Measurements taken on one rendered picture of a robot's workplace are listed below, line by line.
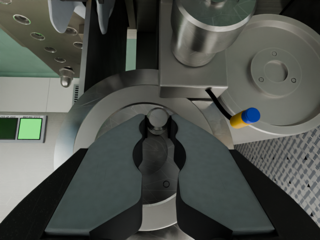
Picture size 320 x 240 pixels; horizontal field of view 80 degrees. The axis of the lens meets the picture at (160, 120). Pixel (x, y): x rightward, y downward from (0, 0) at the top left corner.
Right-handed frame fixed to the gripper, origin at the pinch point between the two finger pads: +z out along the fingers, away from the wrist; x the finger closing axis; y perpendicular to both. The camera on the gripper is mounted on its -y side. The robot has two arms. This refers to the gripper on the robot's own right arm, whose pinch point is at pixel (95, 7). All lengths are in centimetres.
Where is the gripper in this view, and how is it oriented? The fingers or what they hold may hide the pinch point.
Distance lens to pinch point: 26.0
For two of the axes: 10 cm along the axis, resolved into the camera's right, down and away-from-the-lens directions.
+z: -0.4, 1.9, 9.8
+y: 0.0, 9.8, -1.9
